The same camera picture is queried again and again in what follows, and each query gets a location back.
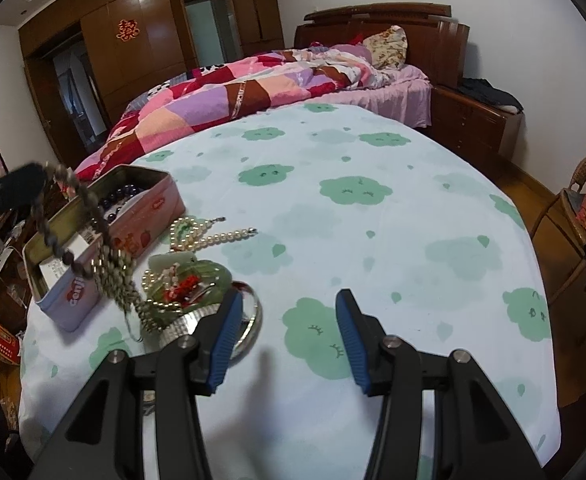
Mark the silver bangle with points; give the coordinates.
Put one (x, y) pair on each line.
(259, 317)

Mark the pink bed sheet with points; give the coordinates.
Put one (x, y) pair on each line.
(403, 95)

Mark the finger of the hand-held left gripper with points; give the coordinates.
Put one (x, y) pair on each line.
(3, 192)

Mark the wicker chair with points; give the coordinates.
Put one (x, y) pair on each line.
(563, 210)

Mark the floral pillow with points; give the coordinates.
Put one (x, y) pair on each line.
(385, 47)

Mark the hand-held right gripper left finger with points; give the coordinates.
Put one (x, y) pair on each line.
(225, 340)

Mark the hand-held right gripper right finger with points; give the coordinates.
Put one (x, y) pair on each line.
(350, 340)

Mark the patchwork quilt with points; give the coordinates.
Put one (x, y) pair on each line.
(198, 105)

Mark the red paper decoration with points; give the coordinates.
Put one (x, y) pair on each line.
(128, 30)

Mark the pale jade bangle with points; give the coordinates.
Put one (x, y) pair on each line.
(165, 262)

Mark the wooden nightstand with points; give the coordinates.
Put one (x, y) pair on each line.
(468, 120)

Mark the wooden wardrobe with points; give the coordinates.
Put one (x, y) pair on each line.
(103, 60)

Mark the white paper card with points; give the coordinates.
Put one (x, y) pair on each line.
(55, 272)

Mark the wooden headboard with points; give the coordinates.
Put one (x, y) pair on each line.
(448, 45)

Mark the pink tin box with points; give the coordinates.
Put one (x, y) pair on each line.
(123, 240)

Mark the dark folded clothes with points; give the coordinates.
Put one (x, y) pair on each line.
(488, 92)

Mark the silver wristwatch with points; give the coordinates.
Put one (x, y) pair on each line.
(183, 325)

